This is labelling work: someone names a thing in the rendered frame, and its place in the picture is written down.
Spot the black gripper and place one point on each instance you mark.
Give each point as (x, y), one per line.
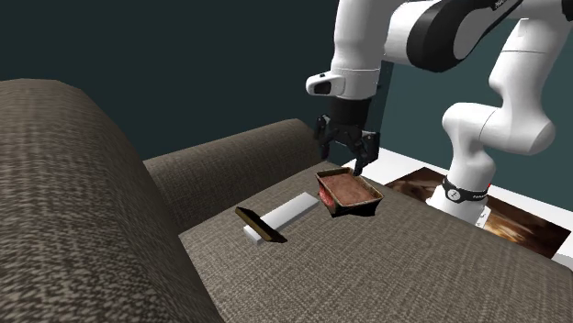
(347, 117)

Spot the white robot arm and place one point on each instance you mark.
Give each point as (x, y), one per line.
(470, 134)

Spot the brown rectangular baking pan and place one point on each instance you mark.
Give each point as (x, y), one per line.
(349, 191)

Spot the white flat rectangular remote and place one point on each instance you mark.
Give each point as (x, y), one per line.
(286, 214)

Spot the dark brown flat bar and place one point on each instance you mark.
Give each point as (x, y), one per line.
(259, 224)

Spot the grey-brown fabric sofa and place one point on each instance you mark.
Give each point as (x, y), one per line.
(313, 268)

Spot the brown patterned robot stand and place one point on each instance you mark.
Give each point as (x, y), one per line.
(523, 223)

